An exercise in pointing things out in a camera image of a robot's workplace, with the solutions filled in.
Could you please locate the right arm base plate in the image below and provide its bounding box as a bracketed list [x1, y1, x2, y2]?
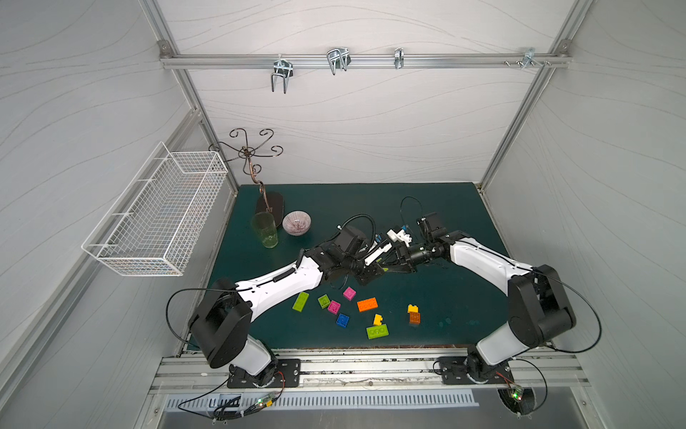
[433, 355, 514, 385]

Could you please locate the striped ceramic bowl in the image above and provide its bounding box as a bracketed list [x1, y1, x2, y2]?
[282, 211, 312, 237]

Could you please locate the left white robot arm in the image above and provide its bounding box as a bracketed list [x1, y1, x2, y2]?
[188, 227, 391, 377]

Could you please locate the metal hook stand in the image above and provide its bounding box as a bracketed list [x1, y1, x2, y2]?
[208, 127, 285, 228]

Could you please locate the long lime green brick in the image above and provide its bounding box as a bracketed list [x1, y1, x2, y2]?
[292, 292, 309, 313]

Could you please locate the blue brick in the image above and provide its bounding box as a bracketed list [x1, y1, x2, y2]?
[336, 314, 350, 328]

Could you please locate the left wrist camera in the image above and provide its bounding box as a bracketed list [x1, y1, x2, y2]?
[364, 241, 393, 266]

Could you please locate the white wire basket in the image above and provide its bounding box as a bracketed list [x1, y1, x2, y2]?
[81, 142, 228, 277]

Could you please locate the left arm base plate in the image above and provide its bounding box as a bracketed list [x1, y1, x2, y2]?
[226, 359, 302, 390]

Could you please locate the metal hook three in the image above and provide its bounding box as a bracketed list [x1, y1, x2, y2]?
[394, 48, 405, 70]

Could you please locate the dark orange brick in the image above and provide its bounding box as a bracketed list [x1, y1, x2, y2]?
[408, 312, 421, 326]

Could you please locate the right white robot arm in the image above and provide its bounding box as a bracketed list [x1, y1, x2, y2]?
[364, 213, 576, 384]

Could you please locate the metal hook one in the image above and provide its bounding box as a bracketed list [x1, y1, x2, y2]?
[271, 59, 294, 94]

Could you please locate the green plastic cup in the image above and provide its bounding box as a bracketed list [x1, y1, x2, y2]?
[251, 212, 279, 248]

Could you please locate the magenta brick upper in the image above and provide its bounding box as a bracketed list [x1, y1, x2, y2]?
[343, 287, 357, 300]

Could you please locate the magenta brick lower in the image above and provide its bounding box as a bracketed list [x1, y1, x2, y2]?
[327, 301, 341, 315]

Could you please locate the metal hook two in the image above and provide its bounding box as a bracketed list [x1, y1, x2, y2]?
[326, 48, 351, 75]

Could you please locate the metal hook four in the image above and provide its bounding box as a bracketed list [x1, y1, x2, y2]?
[503, 48, 552, 70]

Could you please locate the wide lime green brick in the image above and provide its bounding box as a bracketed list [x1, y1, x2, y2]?
[366, 325, 389, 340]

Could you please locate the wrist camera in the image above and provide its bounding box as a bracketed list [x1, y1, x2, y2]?
[387, 228, 413, 248]
[364, 241, 393, 266]

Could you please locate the small green brick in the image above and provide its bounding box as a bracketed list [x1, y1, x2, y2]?
[318, 294, 330, 309]

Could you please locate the aluminium cross bar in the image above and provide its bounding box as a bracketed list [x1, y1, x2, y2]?
[160, 51, 573, 71]

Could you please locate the magenta brick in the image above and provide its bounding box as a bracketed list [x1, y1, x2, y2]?
[327, 301, 341, 315]
[343, 287, 357, 300]

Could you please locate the orange 2x3 brick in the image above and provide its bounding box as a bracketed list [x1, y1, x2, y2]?
[357, 298, 379, 312]

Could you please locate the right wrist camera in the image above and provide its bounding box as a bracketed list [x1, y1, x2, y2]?
[387, 228, 413, 248]

